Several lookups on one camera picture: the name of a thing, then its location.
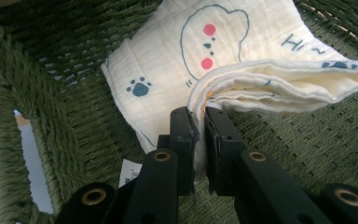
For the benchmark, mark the green woven basket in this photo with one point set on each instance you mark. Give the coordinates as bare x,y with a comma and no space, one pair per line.
292,155

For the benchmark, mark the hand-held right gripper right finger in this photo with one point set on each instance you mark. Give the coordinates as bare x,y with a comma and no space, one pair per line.
222,149

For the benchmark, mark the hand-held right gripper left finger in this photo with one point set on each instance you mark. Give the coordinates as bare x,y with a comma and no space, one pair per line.
183,149

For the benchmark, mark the cream printed cloth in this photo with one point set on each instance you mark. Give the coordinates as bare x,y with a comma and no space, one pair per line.
174,62

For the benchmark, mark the pale blue table mat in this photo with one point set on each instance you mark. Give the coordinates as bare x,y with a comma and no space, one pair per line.
34,165

